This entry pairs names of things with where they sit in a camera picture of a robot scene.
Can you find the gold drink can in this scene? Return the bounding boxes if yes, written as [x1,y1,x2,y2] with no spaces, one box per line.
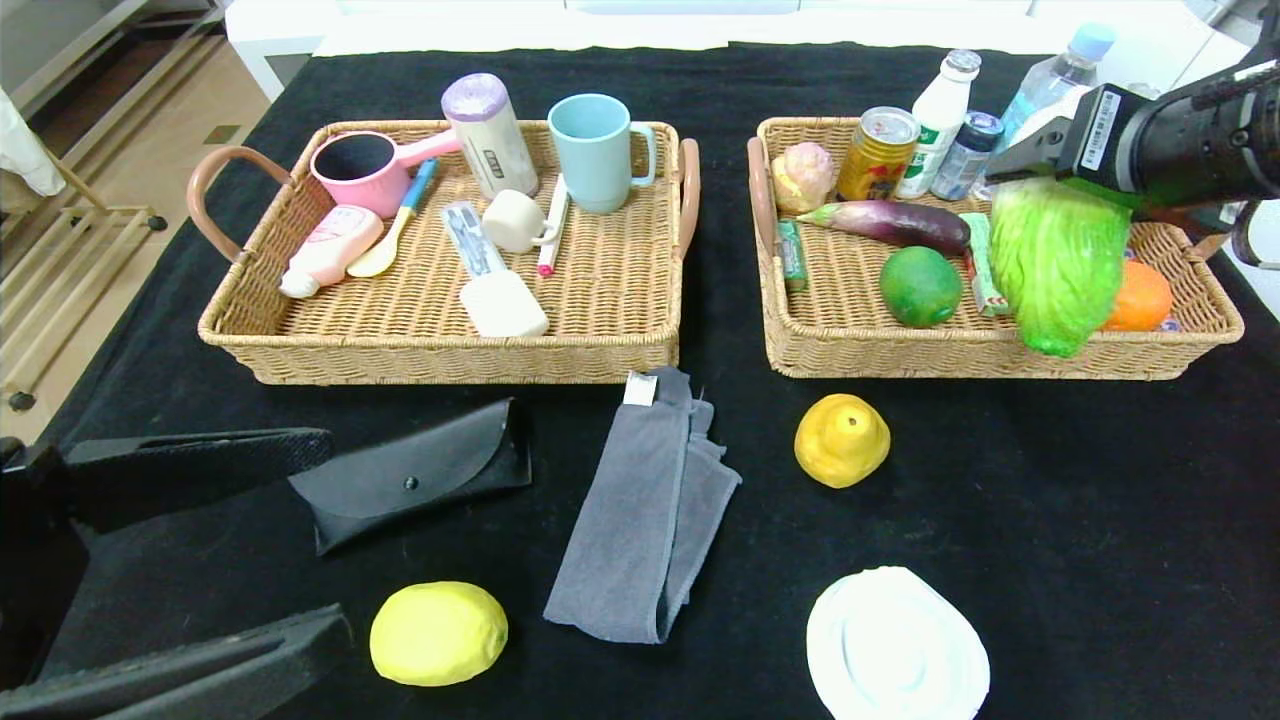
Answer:
[836,107,921,204]

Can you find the yellow spoon blue handle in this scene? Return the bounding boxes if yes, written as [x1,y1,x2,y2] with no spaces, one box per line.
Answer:
[347,160,440,279]

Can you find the green white napa cabbage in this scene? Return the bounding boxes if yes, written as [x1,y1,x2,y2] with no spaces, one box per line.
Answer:
[988,88,1136,359]

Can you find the white milk bottle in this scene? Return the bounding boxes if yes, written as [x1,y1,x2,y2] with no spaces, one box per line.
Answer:
[893,50,982,200]

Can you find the pink lotion bottle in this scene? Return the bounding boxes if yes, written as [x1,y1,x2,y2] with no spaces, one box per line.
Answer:
[279,205,386,300]

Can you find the pink cup with handle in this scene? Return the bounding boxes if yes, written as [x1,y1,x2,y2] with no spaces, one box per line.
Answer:
[310,130,463,219]

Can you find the clear cutlery case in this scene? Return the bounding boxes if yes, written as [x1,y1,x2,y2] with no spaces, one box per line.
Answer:
[441,202,508,281]

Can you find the purple eggplant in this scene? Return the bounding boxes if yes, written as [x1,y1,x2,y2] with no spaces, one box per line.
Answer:
[796,200,972,256]

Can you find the gold metal rack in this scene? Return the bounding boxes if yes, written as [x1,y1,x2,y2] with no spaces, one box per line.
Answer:
[0,140,169,413]

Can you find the white table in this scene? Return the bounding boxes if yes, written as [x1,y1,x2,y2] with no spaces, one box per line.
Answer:
[226,0,1061,106]

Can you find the beige framed wooden bench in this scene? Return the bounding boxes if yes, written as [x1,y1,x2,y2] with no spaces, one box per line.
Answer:
[0,0,233,161]

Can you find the small blue lid bottle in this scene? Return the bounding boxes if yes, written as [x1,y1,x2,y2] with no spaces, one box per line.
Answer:
[929,112,1004,203]

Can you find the teal mug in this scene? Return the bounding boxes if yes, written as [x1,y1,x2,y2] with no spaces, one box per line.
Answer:
[547,94,658,215]

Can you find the white hanging cloth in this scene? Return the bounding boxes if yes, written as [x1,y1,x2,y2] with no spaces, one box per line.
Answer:
[0,85,41,197]

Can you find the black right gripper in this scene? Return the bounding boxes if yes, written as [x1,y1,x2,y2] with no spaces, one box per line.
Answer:
[984,82,1253,212]

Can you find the small cream cup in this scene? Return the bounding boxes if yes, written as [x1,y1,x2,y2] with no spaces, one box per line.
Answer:
[482,190,557,254]

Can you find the black tablecloth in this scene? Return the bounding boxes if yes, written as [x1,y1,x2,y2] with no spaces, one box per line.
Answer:
[0,45,1280,720]

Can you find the green lime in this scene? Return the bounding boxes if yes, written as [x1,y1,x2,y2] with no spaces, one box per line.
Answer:
[879,246,964,329]

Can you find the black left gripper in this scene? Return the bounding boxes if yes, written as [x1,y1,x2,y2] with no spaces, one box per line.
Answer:
[0,428,354,720]

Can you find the wicker basket brown handles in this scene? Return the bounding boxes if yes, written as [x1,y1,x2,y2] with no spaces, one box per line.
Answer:
[747,116,1246,380]
[187,120,702,386]

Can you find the orange fruit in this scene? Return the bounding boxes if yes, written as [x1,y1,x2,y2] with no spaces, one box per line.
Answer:
[1100,258,1173,333]

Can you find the white plate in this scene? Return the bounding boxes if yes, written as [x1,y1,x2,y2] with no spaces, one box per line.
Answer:
[806,566,992,720]

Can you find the yellow lemon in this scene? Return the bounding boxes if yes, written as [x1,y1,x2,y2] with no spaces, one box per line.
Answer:
[370,581,510,687]

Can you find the black glasses case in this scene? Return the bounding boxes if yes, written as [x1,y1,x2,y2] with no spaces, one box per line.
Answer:
[288,398,534,557]

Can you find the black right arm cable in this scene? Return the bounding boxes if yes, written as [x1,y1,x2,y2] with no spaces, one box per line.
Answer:
[1232,200,1280,271]

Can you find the green white gum box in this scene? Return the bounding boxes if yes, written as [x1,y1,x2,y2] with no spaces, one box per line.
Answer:
[957,212,1013,318]

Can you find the white pen pink tip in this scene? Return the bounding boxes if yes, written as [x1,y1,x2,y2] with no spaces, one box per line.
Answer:
[537,175,571,278]

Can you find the small green candy pack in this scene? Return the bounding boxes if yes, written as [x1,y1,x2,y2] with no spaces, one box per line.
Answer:
[777,219,809,294]

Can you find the grey folded towel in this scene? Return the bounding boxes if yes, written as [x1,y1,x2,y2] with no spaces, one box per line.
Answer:
[544,366,744,645]

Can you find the yellow pear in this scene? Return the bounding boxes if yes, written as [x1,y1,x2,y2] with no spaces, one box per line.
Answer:
[794,394,892,490]

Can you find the clear water bottle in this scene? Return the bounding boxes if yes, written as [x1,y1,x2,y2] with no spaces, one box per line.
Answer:
[975,22,1115,201]

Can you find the beige tumbler purple lid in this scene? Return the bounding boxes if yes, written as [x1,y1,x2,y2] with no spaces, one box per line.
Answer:
[441,74,540,201]

